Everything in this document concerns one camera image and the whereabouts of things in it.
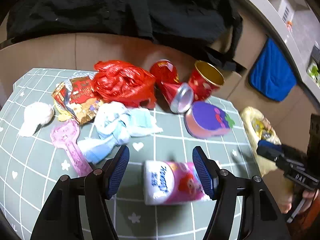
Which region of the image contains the pink tissue pack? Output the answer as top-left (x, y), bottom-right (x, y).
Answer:
top-left (143, 160), bottom-right (210, 206)

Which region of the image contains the crushed red can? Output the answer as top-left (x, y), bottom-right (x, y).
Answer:
top-left (160, 82), bottom-right (194, 114)

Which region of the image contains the red paper cup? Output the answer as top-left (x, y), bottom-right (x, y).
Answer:
top-left (188, 61), bottom-right (225, 101)

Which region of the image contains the yellow trash bag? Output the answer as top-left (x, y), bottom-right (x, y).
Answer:
top-left (240, 106), bottom-right (294, 213)

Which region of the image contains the grey kitchen countertop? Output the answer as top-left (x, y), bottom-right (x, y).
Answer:
top-left (240, 0), bottom-right (319, 101)

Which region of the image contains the operator hand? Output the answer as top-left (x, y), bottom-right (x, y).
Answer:
top-left (303, 190), bottom-right (319, 200)

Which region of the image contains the pink plastic spoon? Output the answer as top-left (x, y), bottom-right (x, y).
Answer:
top-left (50, 119), bottom-right (92, 177)

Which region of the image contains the blue towel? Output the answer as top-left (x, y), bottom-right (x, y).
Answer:
top-left (248, 37), bottom-right (297, 102)

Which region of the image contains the red foil snack bag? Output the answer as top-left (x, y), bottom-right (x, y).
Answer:
top-left (52, 72), bottom-right (104, 125)

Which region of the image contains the green plant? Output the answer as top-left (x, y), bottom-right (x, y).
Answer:
top-left (307, 59), bottom-right (320, 86)

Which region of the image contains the white crumpled tissue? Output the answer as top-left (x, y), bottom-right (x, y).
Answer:
top-left (17, 102), bottom-right (54, 137)

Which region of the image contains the red plastic bag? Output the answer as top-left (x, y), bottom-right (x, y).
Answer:
top-left (92, 60), bottom-right (156, 109)

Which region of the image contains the orange patterned bottle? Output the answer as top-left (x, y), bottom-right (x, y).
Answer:
top-left (286, 21), bottom-right (293, 33)

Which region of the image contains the white appliance on counter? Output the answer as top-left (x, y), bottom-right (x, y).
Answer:
top-left (268, 0), bottom-right (295, 35)

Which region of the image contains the black cloth bag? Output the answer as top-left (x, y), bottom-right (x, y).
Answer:
top-left (7, 0), bottom-right (243, 71)

